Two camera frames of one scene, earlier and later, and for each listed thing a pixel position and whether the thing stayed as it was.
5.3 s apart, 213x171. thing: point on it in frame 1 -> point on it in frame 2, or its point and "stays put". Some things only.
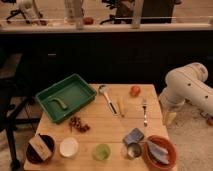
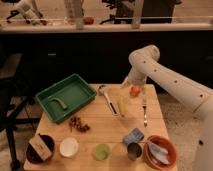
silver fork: (144, 105) stays put
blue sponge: (133, 137) stays put
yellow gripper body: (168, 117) -> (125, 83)
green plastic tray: (65, 97) stays put
